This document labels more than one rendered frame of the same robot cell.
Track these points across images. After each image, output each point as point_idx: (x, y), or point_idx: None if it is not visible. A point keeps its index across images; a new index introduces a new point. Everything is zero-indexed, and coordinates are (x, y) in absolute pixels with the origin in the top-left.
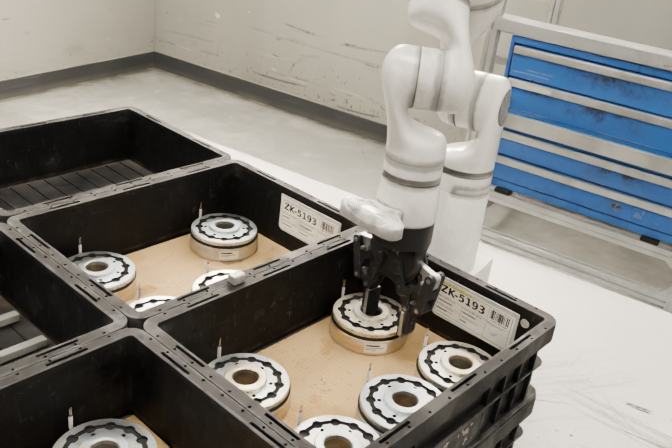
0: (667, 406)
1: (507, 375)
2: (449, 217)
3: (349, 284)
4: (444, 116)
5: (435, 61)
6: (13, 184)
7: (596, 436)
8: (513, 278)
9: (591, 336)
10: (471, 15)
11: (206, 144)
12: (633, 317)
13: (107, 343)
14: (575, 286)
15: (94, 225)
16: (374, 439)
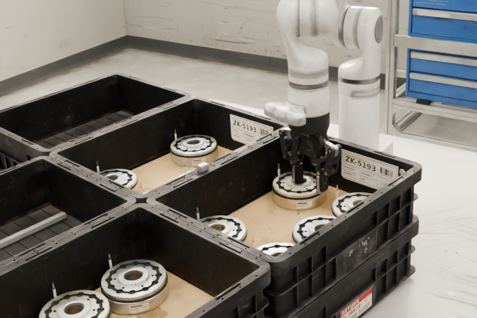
0: None
1: (390, 204)
2: (353, 114)
3: (283, 167)
4: (337, 42)
5: (309, 3)
6: (45, 138)
7: (475, 251)
8: (415, 157)
9: (475, 188)
10: None
11: (173, 89)
12: None
13: (125, 213)
14: (464, 156)
15: (105, 152)
16: None
